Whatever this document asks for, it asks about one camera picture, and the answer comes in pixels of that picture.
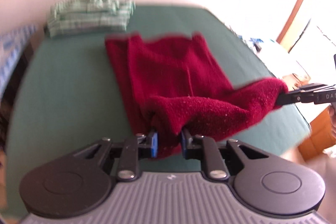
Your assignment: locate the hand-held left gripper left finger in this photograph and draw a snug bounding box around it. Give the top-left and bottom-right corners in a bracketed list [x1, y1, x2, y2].
[71, 131, 159, 183]

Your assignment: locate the blue floral towel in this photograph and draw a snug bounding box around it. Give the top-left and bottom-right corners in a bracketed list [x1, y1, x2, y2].
[0, 25, 37, 93]

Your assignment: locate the green table cloth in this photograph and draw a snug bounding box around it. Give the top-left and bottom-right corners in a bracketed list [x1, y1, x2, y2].
[5, 5, 311, 216]

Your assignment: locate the green white striped shirt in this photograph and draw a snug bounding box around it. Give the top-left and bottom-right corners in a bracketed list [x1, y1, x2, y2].
[47, 0, 136, 38]

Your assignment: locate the dark red knit sweater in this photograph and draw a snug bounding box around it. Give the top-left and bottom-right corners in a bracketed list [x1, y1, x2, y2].
[104, 32, 289, 160]

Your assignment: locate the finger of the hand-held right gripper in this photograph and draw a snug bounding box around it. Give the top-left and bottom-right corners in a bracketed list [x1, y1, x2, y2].
[276, 84, 324, 107]

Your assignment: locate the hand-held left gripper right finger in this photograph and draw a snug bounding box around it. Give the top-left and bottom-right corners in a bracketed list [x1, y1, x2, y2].
[181, 128, 280, 183]

